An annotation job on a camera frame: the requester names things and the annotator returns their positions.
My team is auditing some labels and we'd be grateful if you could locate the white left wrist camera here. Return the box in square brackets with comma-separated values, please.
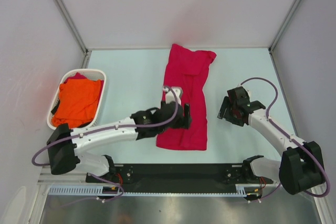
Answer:
[162, 86, 183, 105]

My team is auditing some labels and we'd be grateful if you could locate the crimson red t-shirt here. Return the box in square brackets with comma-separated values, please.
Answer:
[156, 44, 216, 151]

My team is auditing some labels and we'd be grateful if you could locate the black garment in basket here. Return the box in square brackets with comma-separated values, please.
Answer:
[51, 100, 60, 115]

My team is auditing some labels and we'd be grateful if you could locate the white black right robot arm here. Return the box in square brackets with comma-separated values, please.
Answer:
[217, 86, 329, 195]

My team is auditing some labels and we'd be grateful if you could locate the white slotted cable duct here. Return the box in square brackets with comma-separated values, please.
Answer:
[48, 185, 124, 196]

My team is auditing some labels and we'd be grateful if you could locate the aluminium corner post left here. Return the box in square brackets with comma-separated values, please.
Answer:
[53, 0, 88, 55]

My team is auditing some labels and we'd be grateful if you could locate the aluminium corner post right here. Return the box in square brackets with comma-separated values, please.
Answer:
[268, 0, 303, 54]

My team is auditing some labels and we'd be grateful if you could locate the aluminium frame rail front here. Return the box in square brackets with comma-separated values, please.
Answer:
[37, 163, 324, 186]

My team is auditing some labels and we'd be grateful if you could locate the orange t-shirt in basket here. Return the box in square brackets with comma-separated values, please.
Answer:
[51, 79, 104, 129]

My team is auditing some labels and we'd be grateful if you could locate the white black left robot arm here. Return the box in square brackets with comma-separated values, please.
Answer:
[47, 101, 192, 182]

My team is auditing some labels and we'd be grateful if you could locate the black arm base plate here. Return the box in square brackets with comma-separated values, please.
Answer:
[102, 164, 260, 194]

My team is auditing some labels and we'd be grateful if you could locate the aluminium corner post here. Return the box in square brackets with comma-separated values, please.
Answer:
[268, 0, 303, 54]
[53, 0, 88, 55]

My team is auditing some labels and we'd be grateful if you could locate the dark red shirt in basket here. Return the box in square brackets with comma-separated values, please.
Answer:
[64, 72, 87, 84]

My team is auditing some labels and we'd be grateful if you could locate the white plastic laundry basket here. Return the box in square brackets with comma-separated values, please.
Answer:
[47, 69, 107, 130]

